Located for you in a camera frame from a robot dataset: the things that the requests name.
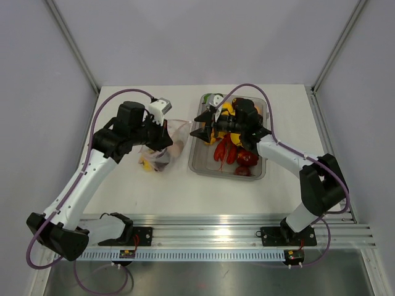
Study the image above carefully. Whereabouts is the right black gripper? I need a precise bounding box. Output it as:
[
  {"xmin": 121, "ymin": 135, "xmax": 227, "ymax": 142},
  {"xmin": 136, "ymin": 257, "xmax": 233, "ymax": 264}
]
[{"xmin": 191, "ymin": 109, "xmax": 246, "ymax": 144}]

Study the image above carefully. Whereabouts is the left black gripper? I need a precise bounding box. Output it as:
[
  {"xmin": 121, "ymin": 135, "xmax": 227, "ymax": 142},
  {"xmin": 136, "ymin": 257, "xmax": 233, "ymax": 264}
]
[{"xmin": 130, "ymin": 115, "xmax": 173, "ymax": 152}]

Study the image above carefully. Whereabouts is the pink egg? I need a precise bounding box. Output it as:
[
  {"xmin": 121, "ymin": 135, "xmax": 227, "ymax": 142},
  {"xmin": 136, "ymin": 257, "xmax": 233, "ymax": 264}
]
[{"xmin": 168, "ymin": 141, "xmax": 185, "ymax": 158}]

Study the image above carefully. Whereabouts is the yellow bell pepper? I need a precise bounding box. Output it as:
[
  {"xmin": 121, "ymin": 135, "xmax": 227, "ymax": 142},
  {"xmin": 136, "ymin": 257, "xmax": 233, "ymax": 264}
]
[{"xmin": 138, "ymin": 156, "xmax": 154, "ymax": 172}]

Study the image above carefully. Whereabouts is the clear pink zip top bag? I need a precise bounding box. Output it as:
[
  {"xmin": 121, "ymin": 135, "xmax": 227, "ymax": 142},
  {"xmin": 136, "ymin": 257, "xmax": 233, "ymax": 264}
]
[{"xmin": 139, "ymin": 120, "xmax": 192, "ymax": 173}]

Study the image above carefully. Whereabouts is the dark red grape bunch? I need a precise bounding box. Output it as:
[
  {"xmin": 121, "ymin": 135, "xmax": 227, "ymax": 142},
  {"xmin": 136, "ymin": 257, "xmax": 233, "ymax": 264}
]
[{"xmin": 153, "ymin": 150, "xmax": 171, "ymax": 172}]

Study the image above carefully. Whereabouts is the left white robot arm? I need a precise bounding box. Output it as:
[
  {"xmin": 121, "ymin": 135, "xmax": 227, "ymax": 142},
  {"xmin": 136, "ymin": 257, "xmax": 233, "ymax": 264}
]
[{"xmin": 27, "ymin": 98, "xmax": 173, "ymax": 261}]

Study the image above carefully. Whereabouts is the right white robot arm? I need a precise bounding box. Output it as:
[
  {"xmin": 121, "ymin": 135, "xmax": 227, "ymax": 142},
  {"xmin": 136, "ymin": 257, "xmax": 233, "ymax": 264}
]
[{"xmin": 190, "ymin": 97, "xmax": 349, "ymax": 245}]

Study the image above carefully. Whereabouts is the yellow lemon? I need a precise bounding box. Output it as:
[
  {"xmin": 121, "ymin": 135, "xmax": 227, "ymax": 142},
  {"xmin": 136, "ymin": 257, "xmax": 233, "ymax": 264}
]
[{"xmin": 221, "ymin": 102, "xmax": 234, "ymax": 115}]

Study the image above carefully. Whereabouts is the red crayfish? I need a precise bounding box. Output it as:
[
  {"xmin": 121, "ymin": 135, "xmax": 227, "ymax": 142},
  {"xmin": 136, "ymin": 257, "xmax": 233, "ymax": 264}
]
[{"xmin": 213, "ymin": 134, "xmax": 238, "ymax": 171}]

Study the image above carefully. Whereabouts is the red bell pepper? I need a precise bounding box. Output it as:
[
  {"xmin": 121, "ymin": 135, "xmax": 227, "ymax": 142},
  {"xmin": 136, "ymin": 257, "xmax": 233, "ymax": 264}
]
[{"xmin": 236, "ymin": 149, "xmax": 259, "ymax": 167}]

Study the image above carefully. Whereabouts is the dark red apple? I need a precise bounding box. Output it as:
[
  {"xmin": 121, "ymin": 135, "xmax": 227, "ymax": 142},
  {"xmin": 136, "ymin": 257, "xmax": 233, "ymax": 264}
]
[{"xmin": 234, "ymin": 166, "xmax": 251, "ymax": 177}]

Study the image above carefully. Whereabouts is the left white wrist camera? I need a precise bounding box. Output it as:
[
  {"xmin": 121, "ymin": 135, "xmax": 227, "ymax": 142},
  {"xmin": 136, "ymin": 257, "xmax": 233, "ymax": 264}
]
[{"xmin": 148, "ymin": 98, "xmax": 172, "ymax": 126}]

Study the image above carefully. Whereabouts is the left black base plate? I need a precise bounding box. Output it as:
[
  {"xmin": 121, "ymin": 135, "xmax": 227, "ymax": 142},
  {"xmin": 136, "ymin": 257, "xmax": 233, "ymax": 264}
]
[{"xmin": 98, "ymin": 226, "xmax": 154, "ymax": 247}]

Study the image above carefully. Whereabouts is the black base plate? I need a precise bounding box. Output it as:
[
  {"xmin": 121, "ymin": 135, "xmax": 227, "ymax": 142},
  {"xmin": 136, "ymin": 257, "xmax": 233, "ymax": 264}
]
[
  {"xmin": 255, "ymin": 226, "xmax": 317, "ymax": 247},
  {"xmin": 98, "ymin": 226, "xmax": 154, "ymax": 247}
]

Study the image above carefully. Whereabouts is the aluminium mounting rail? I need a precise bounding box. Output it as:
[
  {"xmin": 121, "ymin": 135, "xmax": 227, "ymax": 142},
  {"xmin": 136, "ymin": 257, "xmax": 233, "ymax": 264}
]
[{"xmin": 127, "ymin": 213, "xmax": 376, "ymax": 249}]

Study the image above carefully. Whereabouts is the slotted white cable duct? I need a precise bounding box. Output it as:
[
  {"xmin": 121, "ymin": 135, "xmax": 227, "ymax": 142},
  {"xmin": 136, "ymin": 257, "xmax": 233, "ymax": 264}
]
[{"xmin": 78, "ymin": 249, "xmax": 285, "ymax": 262}]

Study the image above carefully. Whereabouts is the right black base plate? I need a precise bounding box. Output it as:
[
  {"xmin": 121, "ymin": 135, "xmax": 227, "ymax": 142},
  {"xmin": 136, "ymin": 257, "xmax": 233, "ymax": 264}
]
[{"xmin": 255, "ymin": 226, "xmax": 317, "ymax": 247}]

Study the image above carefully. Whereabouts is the left aluminium frame post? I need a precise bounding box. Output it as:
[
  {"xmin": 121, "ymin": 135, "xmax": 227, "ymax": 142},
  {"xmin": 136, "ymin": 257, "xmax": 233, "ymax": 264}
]
[{"xmin": 44, "ymin": 0, "xmax": 101, "ymax": 97}]

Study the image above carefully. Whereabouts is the aluminium frame post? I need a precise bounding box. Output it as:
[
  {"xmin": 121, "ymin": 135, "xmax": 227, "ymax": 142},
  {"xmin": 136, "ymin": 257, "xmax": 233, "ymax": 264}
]
[
  {"xmin": 311, "ymin": 0, "xmax": 370, "ymax": 95},
  {"xmin": 44, "ymin": 0, "xmax": 101, "ymax": 97}
]

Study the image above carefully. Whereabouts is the right aluminium frame post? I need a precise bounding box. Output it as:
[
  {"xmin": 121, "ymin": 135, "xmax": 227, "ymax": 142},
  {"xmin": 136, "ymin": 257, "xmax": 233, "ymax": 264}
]
[{"xmin": 311, "ymin": 0, "xmax": 370, "ymax": 95}]

